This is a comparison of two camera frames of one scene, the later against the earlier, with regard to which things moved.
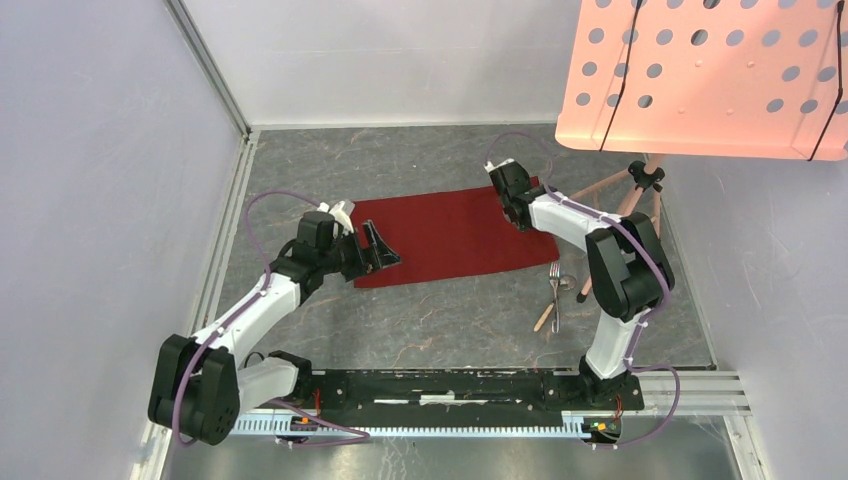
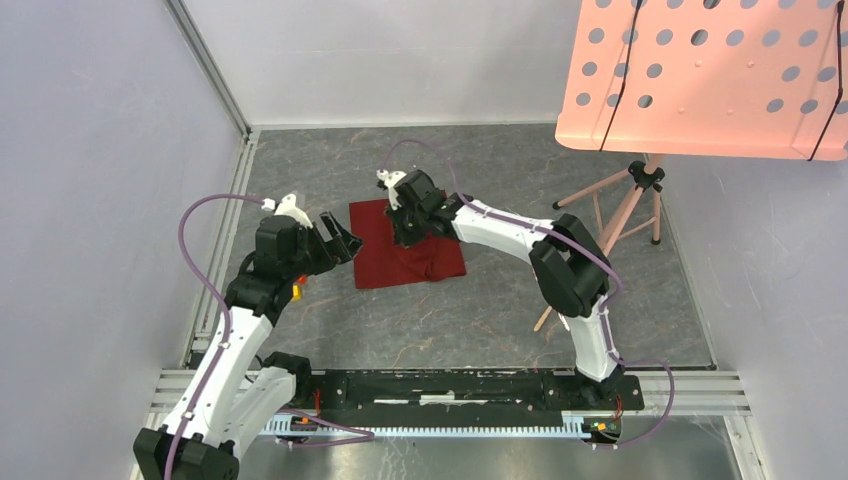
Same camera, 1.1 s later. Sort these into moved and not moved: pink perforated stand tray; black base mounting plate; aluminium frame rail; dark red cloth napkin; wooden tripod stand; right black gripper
Moved: right black gripper; dark red cloth napkin
Not moved: wooden tripod stand; pink perforated stand tray; aluminium frame rail; black base mounting plate
